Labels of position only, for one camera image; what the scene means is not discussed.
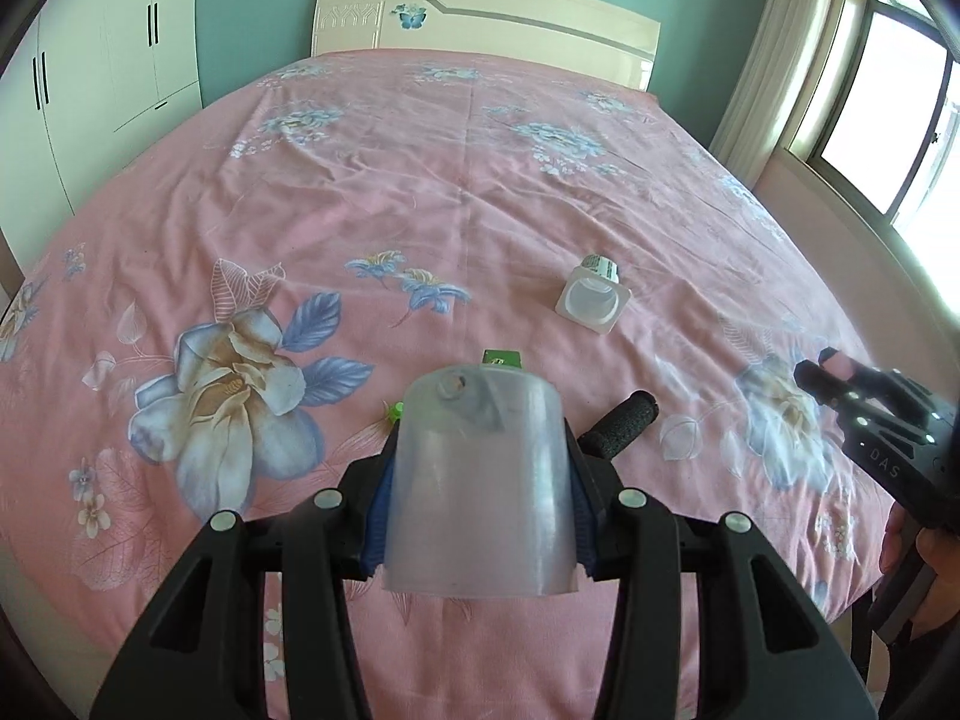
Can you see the white wardrobe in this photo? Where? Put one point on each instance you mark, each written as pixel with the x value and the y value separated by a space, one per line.
pixel 97 52

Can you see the cream butterfly headboard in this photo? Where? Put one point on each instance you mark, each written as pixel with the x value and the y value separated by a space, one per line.
pixel 525 22

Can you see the clear yogurt cup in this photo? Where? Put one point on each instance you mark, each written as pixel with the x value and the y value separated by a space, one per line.
pixel 592 301

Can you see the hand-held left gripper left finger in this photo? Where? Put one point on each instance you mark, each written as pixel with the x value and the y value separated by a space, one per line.
pixel 377 519

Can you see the translucent plastic cup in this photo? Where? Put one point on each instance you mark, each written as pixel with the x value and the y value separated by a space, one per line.
pixel 480 480

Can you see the tiny green scrap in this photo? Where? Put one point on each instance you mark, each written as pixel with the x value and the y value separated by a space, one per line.
pixel 395 412

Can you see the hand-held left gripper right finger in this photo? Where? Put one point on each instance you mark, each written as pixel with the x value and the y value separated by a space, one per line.
pixel 586 517

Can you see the black foam cylinder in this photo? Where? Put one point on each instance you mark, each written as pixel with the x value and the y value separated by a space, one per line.
pixel 624 422

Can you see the cream curtain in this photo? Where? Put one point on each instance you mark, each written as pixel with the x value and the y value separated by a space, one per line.
pixel 780 67

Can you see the person's right hand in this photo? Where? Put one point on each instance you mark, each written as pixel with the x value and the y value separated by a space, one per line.
pixel 895 540

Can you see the pink floral bed sheet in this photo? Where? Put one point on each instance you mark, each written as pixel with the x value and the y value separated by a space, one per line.
pixel 375 202

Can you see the window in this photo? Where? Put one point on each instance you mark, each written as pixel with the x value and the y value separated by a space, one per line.
pixel 885 105

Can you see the small green box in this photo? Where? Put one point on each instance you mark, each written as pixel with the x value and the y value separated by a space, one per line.
pixel 501 358

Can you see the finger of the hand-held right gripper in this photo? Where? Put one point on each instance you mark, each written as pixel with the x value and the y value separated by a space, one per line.
pixel 844 364
pixel 821 384

